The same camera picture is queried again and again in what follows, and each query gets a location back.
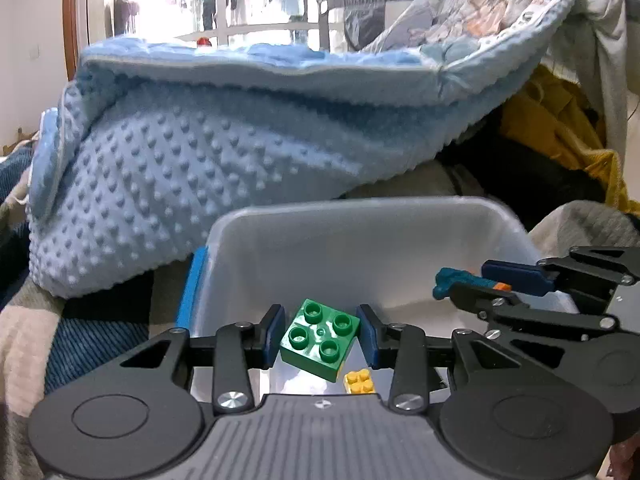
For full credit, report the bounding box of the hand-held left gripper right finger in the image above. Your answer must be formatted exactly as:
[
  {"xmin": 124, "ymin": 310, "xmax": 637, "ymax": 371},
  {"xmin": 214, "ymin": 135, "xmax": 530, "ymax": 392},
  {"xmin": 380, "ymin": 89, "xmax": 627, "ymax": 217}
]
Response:
[{"xmin": 356, "ymin": 304, "xmax": 568, "ymax": 413}]

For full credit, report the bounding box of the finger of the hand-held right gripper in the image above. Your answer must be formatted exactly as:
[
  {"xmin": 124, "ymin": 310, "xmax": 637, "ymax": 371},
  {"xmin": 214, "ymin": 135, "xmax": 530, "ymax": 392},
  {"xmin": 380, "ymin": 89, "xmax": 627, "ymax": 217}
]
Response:
[
  {"xmin": 449, "ymin": 282, "xmax": 622, "ymax": 347},
  {"xmin": 481, "ymin": 246, "xmax": 640, "ymax": 302}
]

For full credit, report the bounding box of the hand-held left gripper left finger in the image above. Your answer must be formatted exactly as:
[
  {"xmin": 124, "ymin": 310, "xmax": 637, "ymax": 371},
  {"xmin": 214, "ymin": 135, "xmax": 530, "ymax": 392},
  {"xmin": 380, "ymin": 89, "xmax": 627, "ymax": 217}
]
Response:
[{"xmin": 120, "ymin": 304, "xmax": 286, "ymax": 413}]

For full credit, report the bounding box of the green toy building brick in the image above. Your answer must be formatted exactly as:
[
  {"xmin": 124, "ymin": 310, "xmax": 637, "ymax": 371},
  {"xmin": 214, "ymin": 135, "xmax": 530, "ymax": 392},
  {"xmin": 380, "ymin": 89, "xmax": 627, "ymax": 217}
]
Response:
[{"xmin": 279, "ymin": 298, "xmax": 362, "ymax": 382}]

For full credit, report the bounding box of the dark teal toy figure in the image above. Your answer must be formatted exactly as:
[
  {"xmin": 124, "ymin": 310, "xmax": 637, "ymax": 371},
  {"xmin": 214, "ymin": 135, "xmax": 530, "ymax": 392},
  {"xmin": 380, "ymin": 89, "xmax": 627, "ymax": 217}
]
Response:
[{"xmin": 433, "ymin": 267, "xmax": 513, "ymax": 302}]

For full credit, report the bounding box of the translucent white plastic container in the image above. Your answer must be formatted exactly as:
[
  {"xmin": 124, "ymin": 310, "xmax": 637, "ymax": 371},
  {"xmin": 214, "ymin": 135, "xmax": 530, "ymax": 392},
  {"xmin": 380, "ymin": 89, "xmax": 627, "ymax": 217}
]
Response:
[{"xmin": 176, "ymin": 196, "xmax": 578, "ymax": 397}]

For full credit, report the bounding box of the small yellow toy brick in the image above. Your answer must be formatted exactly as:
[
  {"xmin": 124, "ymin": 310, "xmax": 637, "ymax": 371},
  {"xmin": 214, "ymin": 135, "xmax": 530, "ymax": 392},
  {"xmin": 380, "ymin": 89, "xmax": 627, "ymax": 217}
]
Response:
[{"xmin": 344, "ymin": 368, "xmax": 377, "ymax": 394}]

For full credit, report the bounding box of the grey knitted cloth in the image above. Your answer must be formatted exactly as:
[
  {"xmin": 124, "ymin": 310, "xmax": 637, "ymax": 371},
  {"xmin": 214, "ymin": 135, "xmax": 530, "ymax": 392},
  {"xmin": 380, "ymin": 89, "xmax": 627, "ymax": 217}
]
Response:
[{"xmin": 529, "ymin": 200, "xmax": 640, "ymax": 263}]

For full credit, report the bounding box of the black cloth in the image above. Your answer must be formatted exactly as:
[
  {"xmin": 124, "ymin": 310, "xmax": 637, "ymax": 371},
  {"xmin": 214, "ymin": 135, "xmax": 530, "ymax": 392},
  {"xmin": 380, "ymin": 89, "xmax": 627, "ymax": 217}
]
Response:
[{"xmin": 436, "ymin": 109, "xmax": 608, "ymax": 221}]

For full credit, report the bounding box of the yellow cloth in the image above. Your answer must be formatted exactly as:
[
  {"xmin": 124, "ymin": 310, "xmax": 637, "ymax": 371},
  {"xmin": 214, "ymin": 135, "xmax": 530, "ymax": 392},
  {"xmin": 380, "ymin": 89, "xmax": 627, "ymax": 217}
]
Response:
[{"xmin": 499, "ymin": 64, "xmax": 640, "ymax": 217}]

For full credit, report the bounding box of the blue dotted baby blanket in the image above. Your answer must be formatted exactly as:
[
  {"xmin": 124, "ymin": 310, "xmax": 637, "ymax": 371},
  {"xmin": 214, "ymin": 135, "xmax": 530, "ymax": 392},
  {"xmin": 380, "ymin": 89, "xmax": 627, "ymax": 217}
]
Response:
[{"xmin": 27, "ymin": 0, "xmax": 588, "ymax": 302}]

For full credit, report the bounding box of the blue grey checked blanket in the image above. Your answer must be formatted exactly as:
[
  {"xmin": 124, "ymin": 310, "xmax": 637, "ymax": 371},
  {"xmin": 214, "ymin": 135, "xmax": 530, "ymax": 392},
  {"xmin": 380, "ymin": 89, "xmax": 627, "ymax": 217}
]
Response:
[{"xmin": 0, "ymin": 132, "xmax": 201, "ymax": 480}]

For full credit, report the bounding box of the white cloth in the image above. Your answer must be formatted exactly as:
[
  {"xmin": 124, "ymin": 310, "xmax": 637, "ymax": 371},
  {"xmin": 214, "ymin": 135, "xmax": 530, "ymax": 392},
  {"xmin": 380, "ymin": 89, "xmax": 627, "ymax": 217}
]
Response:
[{"xmin": 547, "ymin": 0, "xmax": 632, "ymax": 158}]

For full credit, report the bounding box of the grey fabric cot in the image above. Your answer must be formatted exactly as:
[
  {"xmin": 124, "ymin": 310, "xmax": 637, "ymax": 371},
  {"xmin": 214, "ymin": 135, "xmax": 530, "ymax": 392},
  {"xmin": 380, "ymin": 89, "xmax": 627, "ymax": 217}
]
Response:
[{"xmin": 317, "ymin": 0, "xmax": 436, "ymax": 53}]

